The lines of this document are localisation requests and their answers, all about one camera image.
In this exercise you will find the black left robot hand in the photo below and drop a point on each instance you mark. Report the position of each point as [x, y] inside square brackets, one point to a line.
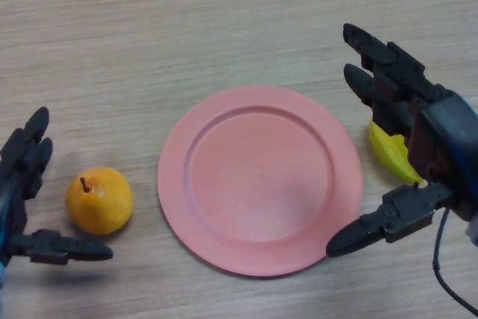
[18, 169]

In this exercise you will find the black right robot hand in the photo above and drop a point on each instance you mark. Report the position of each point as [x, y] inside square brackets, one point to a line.
[444, 136]

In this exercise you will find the yellow orange pear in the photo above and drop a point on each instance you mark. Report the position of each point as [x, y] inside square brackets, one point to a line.
[101, 205]

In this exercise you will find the pink round plate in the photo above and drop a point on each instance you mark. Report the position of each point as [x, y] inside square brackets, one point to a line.
[257, 184]

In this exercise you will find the yellow green starfruit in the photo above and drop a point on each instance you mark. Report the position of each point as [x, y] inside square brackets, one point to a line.
[390, 154]

